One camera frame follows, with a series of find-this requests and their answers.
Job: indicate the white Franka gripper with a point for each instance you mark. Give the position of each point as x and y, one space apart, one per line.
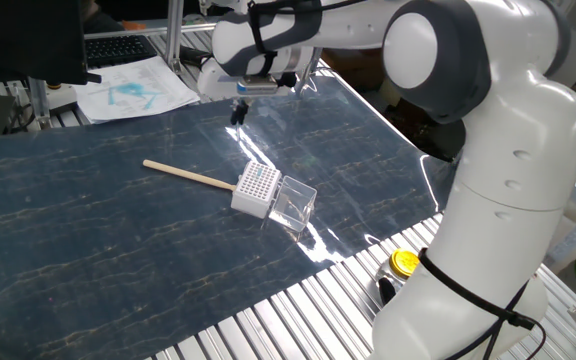
215 82

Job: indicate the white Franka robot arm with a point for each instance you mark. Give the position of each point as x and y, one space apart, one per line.
518 150

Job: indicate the white pipette tip box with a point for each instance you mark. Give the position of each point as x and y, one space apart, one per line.
253 195

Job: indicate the long wooden stick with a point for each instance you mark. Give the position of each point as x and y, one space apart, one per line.
188 174

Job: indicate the printed paper sheet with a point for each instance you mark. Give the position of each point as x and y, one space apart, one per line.
133 90

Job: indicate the black keyboard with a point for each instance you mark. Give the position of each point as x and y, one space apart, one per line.
118 50

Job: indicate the dark marble pattern mat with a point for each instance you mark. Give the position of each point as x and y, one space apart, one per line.
93 225

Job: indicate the glass jar yellow lid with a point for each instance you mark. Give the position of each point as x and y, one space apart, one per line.
404 262

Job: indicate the black monitor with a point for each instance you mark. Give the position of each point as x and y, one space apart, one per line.
23 40

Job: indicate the aluminium frame post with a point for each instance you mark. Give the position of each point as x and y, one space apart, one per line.
174 35

